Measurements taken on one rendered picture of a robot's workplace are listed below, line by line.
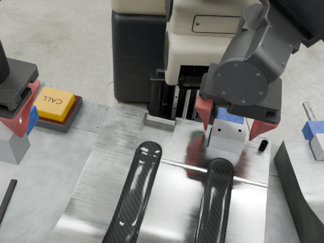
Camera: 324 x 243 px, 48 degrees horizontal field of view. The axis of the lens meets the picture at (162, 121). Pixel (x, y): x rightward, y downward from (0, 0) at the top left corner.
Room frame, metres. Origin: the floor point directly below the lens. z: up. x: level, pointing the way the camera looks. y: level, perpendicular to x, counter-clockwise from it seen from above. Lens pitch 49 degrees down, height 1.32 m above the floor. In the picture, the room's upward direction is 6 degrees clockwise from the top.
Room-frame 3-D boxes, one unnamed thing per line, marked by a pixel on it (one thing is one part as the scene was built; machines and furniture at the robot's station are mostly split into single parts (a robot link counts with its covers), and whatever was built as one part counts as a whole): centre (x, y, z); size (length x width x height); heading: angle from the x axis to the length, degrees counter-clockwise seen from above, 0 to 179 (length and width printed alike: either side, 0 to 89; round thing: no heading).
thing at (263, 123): (0.36, -0.12, 0.95); 0.07 x 0.07 x 0.09; 81
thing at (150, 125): (0.38, 0.00, 0.87); 0.05 x 0.05 x 0.04; 81
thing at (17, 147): (0.33, 0.20, 0.93); 0.13 x 0.05 x 0.05; 171
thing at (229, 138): (0.40, -0.11, 0.89); 0.13 x 0.05 x 0.05; 171
